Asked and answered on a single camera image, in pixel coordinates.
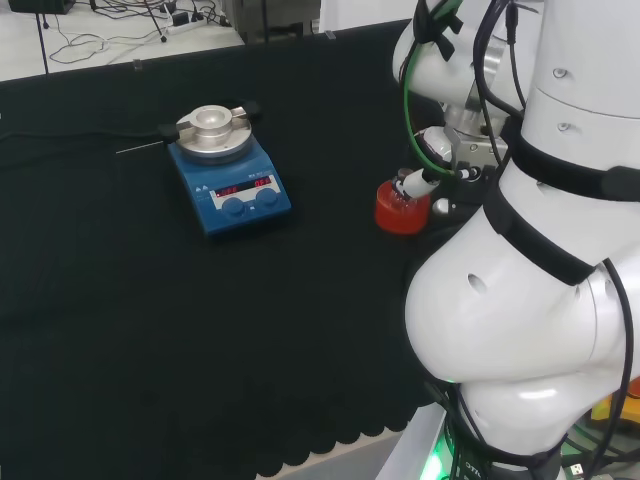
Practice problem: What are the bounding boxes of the grey cabinet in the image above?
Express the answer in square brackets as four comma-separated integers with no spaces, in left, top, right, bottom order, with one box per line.
[221,0,322,45]

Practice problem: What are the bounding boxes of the yellow stop button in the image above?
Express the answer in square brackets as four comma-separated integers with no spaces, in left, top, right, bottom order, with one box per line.
[591,379,640,437]

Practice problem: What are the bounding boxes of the dark tripod leg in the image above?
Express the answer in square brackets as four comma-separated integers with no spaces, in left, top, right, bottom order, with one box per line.
[33,9,51,76]

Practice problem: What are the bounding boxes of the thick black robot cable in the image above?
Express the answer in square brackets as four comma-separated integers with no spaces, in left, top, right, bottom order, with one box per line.
[471,0,532,169]

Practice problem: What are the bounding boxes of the clear glass round-bottom flask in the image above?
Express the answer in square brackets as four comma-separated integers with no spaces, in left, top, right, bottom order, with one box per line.
[391,169,421,214]

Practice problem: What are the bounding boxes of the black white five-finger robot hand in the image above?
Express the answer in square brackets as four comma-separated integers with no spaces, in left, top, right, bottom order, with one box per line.
[394,125,497,217]

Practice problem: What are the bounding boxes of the silver heating block black handles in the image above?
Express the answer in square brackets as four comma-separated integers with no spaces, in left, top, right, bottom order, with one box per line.
[158,101,264,166]

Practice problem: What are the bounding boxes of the black box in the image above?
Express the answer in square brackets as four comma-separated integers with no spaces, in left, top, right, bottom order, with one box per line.
[8,0,76,16]

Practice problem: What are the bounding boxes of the black tripod leg blue tip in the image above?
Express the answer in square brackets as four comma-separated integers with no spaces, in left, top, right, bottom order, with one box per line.
[142,0,169,44]

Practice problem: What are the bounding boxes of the green robot cable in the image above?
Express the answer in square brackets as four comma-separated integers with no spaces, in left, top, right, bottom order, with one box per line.
[401,0,464,177]

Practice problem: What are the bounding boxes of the white power strip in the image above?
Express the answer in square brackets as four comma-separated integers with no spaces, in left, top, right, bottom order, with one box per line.
[166,17,214,35]

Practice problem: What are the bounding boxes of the blue base heater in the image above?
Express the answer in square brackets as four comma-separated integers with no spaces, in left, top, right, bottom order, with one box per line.
[167,142,294,240]

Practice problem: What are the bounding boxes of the thin metal probe rod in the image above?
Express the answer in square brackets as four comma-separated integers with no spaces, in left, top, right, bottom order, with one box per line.
[115,141,166,155]

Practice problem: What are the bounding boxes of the black heater power cable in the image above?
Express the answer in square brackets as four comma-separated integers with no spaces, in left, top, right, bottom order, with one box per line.
[0,128,164,143]

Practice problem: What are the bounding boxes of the thin floor cable tangle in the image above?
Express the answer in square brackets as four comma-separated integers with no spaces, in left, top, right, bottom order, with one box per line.
[48,0,174,67]

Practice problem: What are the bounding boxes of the red flask support ring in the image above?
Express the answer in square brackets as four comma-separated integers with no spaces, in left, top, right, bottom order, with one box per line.
[374,180,432,236]

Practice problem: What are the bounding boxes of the black table cloth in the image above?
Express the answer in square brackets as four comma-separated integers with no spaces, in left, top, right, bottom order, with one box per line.
[0,19,451,479]

